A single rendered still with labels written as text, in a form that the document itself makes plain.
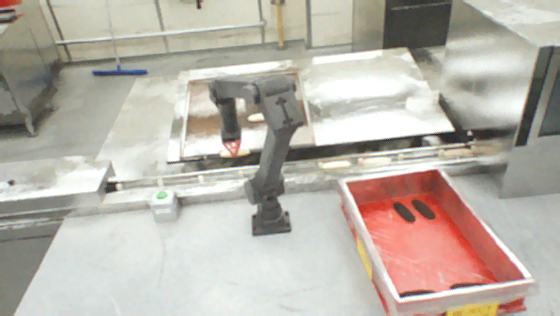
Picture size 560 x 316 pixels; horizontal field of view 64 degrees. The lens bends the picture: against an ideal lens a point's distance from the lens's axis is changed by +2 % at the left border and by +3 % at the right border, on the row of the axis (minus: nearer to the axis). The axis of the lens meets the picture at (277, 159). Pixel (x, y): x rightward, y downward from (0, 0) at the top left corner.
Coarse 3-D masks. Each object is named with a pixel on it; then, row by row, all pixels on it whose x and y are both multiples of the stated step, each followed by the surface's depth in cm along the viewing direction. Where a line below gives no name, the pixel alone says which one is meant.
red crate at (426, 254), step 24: (432, 192) 140; (360, 216) 133; (384, 216) 133; (384, 240) 124; (408, 240) 124; (432, 240) 123; (456, 240) 122; (384, 264) 117; (408, 264) 116; (432, 264) 116; (456, 264) 115; (480, 264) 115; (408, 288) 110; (432, 288) 110; (504, 312) 102
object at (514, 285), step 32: (352, 192) 135; (384, 192) 137; (416, 192) 139; (448, 192) 129; (352, 224) 121; (480, 224) 114; (512, 256) 103; (384, 288) 100; (480, 288) 97; (512, 288) 97
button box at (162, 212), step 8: (152, 200) 137; (168, 200) 136; (176, 200) 141; (152, 208) 136; (160, 208) 136; (168, 208) 136; (176, 208) 140; (160, 216) 138; (168, 216) 138; (176, 216) 139
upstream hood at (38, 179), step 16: (0, 176) 152; (16, 176) 151; (32, 176) 150; (48, 176) 149; (64, 176) 148; (80, 176) 147; (96, 176) 147; (112, 176) 155; (0, 192) 144; (16, 192) 143; (32, 192) 142; (48, 192) 141; (64, 192) 141; (80, 192) 140; (96, 192) 140; (0, 208) 142; (16, 208) 142; (32, 208) 142; (48, 208) 143
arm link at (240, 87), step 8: (216, 80) 128; (224, 80) 123; (232, 80) 117; (240, 80) 111; (248, 80) 106; (256, 80) 101; (216, 88) 130; (224, 88) 125; (232, 88) 118; (240, 88) 112; (248, 88) 96; (256, 88) 96; (296, 88) 99; (224, 96) 127; (232, 96) 121; (240, 96) 114; (248, 96) 98; (256, 96) 95
